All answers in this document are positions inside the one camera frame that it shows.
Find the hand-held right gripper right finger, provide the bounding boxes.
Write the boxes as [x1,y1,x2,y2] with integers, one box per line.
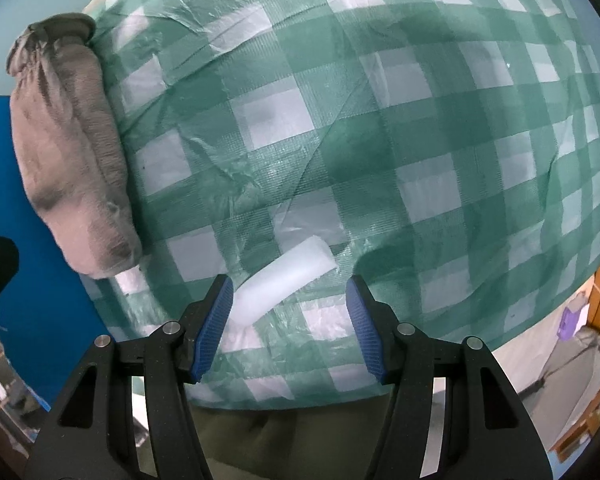
[345,275,553,480]

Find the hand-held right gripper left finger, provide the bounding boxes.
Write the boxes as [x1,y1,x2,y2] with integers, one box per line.
[30,274,236,480]

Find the white foam piece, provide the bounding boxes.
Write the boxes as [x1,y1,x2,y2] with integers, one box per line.
[230,235,337,331]

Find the grey sock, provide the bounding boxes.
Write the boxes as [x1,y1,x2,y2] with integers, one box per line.
[6,12,143,280]

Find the person's olive pants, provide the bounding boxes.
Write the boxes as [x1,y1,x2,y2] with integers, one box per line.
[190,395,401,480]

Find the green checkered tablecloth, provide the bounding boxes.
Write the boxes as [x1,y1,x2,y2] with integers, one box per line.
[82,0,600,413]

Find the purple object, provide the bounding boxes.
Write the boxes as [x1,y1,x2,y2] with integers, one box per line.
[557,294,591,341]

